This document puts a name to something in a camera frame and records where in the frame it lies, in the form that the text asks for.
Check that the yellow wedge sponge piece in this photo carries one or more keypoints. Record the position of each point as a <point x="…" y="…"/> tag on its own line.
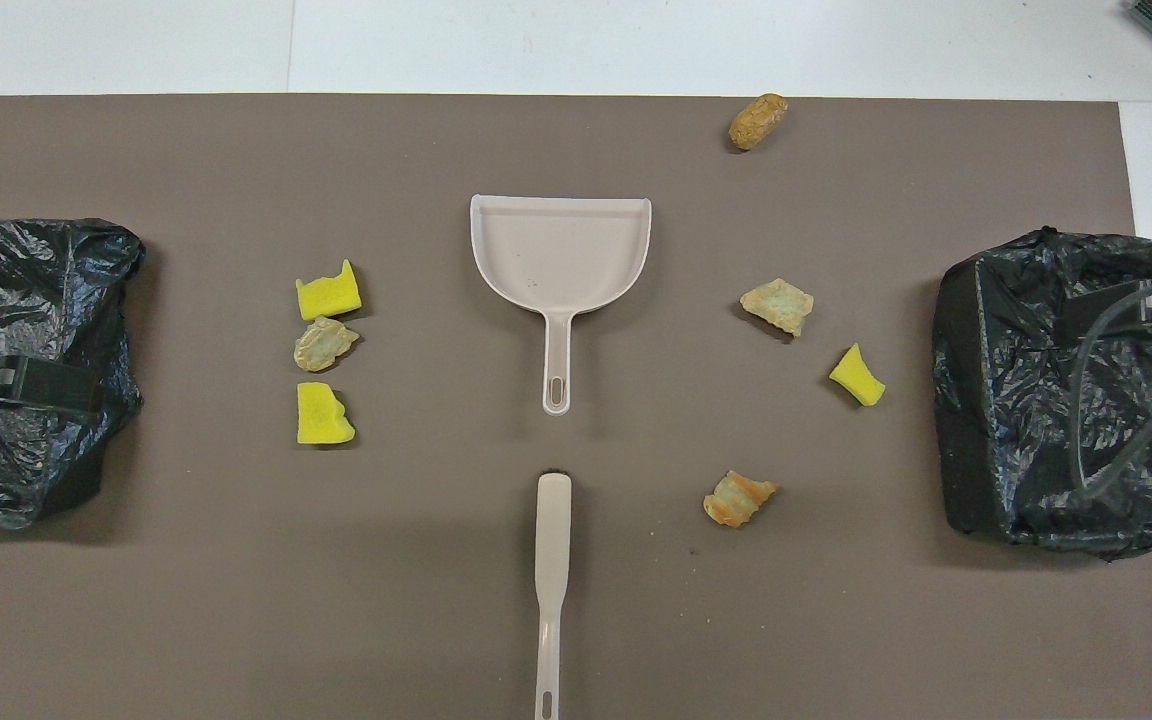
<point x="858" y="380"/>

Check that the yellow rectangular sponge piece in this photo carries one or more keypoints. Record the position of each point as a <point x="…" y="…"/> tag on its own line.
<point x="321" y="418"/>

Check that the beige torn sponge piece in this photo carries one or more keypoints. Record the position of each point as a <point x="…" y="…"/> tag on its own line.
<point x="324" y="345"/>

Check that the notched yellow sponge piece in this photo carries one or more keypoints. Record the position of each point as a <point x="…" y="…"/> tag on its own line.
<point x="328" y="297"/>

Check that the pale greenish beige sponge piece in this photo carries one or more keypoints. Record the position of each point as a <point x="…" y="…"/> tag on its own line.
<point x="779" y="305"/>

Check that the brown oval sponge piece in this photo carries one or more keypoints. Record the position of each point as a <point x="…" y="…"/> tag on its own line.
<point x="758" y="122"/>

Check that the beige hand brush black bristles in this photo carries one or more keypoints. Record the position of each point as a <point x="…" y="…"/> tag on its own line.
<point x="552" y="540"/>

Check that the beige plastic dustpan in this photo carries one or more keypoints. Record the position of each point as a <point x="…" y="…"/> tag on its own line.
<point x="561" y="250"/>

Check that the black bag lined bin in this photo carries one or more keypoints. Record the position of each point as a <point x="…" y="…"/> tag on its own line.
<point x="26" y="290"/>
<point x="1016" y="420"/>

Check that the brown table mat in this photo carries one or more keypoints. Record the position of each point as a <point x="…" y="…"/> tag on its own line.
<point x="236" y="600"/>

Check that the orange striped sponge piece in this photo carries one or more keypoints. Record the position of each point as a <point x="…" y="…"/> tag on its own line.
<point x="736" y="500"/>

